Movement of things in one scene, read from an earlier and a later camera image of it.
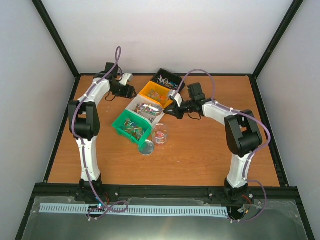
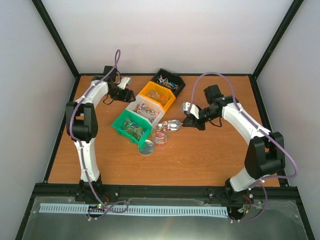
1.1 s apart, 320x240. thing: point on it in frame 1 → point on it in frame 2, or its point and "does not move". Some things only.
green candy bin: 132,126 does not move
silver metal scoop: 155,110 → 172,125
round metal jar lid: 147,148 does not move
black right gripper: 175,111 → 187,122
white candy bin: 146,108 does not move
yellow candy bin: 158,92 does not move
